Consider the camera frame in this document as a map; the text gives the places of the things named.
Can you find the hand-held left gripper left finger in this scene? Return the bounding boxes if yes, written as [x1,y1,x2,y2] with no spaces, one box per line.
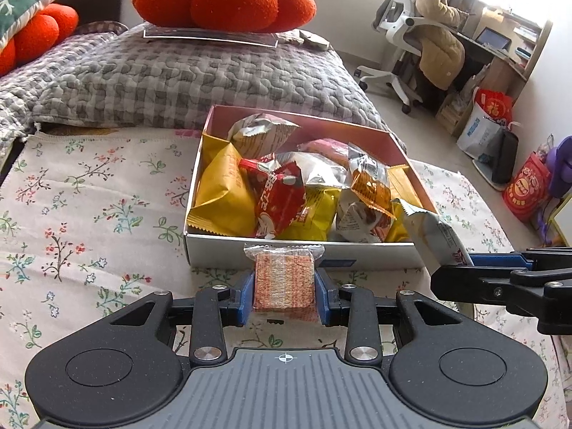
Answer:
[96,272,256,368]

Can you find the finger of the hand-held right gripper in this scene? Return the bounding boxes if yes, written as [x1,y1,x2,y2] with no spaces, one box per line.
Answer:
[467,247,572,273]
[430,265,572,336]

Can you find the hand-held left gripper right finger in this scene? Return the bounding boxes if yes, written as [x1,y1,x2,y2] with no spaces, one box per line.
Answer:
[315,268,479,364]

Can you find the clear red wafer packet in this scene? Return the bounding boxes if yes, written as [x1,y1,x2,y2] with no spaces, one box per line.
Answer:
[243,243,325,322]

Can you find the white cardboard box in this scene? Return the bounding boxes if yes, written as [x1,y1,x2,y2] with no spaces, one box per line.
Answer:
[184,105,441,271]

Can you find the small yellow printed snack packet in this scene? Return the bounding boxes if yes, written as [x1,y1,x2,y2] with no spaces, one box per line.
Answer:
[277,185,340,241]

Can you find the red snack packet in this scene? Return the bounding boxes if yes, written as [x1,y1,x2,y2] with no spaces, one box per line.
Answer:
[239,153,307,238]

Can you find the orange patterned clear snack packet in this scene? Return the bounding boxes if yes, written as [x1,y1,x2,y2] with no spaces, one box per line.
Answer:
[347,143,398,238]

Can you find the silver foil snack packet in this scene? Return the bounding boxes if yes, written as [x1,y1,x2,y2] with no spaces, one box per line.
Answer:
[286,152,351,188]

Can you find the pink snack packet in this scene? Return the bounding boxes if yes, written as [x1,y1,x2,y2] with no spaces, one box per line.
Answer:
[297,138,351,168]

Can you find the yellow framed board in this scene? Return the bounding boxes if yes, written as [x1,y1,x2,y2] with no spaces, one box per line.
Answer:
[552,197,572,246]

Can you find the red bag with yellow print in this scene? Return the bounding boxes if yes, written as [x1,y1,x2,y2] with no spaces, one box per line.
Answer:
[503,152,552,223]

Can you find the white nut print snack packet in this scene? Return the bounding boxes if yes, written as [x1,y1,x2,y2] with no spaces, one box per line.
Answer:
[228,114,300,160]
[335,188,394,243]

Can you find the black bag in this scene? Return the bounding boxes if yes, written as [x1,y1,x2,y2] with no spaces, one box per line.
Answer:
[492,127,520,184]

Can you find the white paper bag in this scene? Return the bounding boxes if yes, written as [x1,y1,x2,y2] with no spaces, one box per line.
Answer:
[456,103,503,159]

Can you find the red gift bag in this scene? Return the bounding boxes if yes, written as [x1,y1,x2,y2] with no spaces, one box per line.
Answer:
[474,87,514,128]

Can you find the floral printed cloth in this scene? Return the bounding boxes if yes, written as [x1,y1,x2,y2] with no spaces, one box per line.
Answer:
[0,127,572,429]

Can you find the wooden desk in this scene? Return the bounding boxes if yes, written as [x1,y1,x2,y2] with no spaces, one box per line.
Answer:
[456,4,552,99]

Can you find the tan coat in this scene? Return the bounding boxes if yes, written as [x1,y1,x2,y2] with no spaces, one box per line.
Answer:
[415,0,466,91]

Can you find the grey tablet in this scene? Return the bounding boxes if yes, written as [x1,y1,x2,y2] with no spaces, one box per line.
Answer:
[474,27,512,52]

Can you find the grey quilted pillow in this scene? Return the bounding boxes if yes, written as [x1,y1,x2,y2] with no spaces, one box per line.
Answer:
[0,22,407,153]

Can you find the white office chair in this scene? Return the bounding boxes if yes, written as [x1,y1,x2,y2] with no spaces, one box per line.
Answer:
[355,0,465,114]

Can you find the clear acrylic board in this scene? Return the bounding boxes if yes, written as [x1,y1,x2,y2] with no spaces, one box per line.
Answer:
[143,24,280,48]

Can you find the dark grey sofa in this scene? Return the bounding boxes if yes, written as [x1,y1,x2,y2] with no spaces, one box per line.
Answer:
[56,0,148,36]

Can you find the small orange pumpkin cushion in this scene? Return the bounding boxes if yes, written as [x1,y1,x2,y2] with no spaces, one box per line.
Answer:
[0,4,80,77]

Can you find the green leaf print cushion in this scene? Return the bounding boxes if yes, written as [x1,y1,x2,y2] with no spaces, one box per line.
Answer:
[0,0,81,50]

